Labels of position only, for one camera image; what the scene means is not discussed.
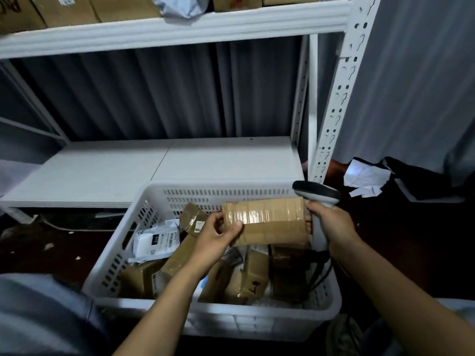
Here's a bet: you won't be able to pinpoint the labelled cardboard box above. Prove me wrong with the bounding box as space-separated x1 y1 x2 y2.
119 257 168 299

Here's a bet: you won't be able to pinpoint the black scanner cable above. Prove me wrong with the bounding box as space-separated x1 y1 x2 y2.
305 250 335 305

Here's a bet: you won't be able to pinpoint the person's dark shoe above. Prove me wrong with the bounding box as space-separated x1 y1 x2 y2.
326 314 364 356

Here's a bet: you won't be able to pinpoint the person's left hand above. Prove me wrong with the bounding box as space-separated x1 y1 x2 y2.
187 212 244 275

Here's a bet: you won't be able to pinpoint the large cardboard box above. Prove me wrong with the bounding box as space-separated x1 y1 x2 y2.
0 0 48 36
88 0 162 23
30 0 100 29

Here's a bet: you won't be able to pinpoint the grey curtain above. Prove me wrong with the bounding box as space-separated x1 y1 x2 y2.
0 0 475 189

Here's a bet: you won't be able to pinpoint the white metal shelving rack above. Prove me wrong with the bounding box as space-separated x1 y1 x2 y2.
0 0 383 224

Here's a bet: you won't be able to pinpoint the crumpled white paper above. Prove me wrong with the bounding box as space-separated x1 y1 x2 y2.
342 158 393 199

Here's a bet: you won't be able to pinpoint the person's right hand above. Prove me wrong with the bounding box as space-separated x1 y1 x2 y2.
306 201 363 257

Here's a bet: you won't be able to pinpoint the black bag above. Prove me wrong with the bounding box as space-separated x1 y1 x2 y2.
381 156 466 203

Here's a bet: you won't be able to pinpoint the white plastic perforated basket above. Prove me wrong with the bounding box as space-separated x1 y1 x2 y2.
82 179 343 342

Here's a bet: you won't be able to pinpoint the grey plastic mailer bag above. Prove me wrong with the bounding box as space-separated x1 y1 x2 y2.
151 0 214 18

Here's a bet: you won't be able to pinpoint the grey handheld barcode scanner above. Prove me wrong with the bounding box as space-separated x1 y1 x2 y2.
292 180 341 253

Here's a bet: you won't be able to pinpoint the long narrow cardboard box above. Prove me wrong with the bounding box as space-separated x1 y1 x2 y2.
155 202 209 295

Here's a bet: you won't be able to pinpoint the person's right forearm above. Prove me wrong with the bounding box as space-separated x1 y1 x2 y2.
328 236 475 356

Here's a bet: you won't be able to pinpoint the dark brown cardboard box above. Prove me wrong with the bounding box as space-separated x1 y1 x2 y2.
270 245 311 304

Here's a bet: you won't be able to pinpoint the brown taped cardboard parcel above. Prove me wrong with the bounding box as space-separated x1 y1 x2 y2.
222 197 311 249

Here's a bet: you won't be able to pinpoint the person's left forearm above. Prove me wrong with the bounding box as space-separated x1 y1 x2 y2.
113 261 217 356

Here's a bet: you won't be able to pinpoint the small brown cardboard box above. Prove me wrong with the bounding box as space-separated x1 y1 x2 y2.
198 260 234 304

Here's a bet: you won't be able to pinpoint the taped cardboard box with marking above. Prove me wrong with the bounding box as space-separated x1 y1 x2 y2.
224 249 270 305

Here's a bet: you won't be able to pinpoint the white plastic mailer bag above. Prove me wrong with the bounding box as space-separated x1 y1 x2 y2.
129 220 181 264

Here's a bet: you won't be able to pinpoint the cardboard box with red mark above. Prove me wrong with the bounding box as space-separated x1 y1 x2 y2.
212 0 263 13

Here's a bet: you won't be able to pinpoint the person's grey trousers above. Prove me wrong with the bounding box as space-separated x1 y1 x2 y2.
0 272 475 356

